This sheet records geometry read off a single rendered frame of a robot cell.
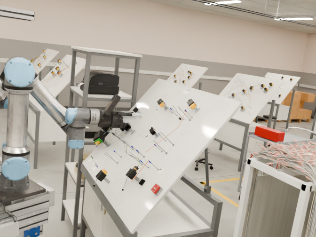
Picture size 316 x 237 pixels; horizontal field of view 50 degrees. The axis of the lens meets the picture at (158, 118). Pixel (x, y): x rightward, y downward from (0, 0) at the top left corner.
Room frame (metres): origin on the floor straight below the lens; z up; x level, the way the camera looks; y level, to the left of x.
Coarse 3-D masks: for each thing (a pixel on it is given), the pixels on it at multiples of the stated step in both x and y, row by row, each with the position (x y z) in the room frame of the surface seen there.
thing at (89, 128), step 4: (88, 124) 3.22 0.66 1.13; (92, 124) 3.24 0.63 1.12; (96, 124) 3.26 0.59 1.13; (88, 128) 3.06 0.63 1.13; (92, 128) 3.08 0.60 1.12; (96, 128) 3.10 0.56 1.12; (100, 128) 3.11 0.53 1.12; (112, 128) 3.17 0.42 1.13; (88, 132) 2.95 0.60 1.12; (92, 132) 2.97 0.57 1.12; (104, 132) 3.02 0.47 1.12; (88, 136) 2.95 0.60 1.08; (92, 136) 2.97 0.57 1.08
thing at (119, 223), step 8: (80, 168) 2.82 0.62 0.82; (88, 176) 2.58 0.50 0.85; (96, 184) 2.41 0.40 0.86; (96, 192) 2.37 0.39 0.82; (104, 200) 2.19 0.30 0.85; (112, 208) 2.06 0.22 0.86; (112, 216) 2.03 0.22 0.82; (120, 224) 1.90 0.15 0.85; (120, 232) 1.89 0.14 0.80; (128, 232) 1.79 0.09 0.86; (136, 232) 1.80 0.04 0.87
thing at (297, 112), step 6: (288, 96) 11.87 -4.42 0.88; (294, 96) 11.71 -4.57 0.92; (300, 96) 11.88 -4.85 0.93; (306, 96) 12.19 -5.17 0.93; (312, 96) 12.24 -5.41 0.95; (288, 102) 11.84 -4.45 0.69; (294, 102) 11.74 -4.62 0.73; (300, 102) 12.55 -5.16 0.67; (312, 102) 12.27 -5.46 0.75; (294, 108) 11.78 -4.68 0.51; (300, 108) 12.59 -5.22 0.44; (294, 114) 11.81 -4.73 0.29; (300, 114) 11.98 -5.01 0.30; (306, 114) 12.17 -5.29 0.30; (282, 120) 11.92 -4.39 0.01; (294, 120) 12.18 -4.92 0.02; (300, 120) 12.02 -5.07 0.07
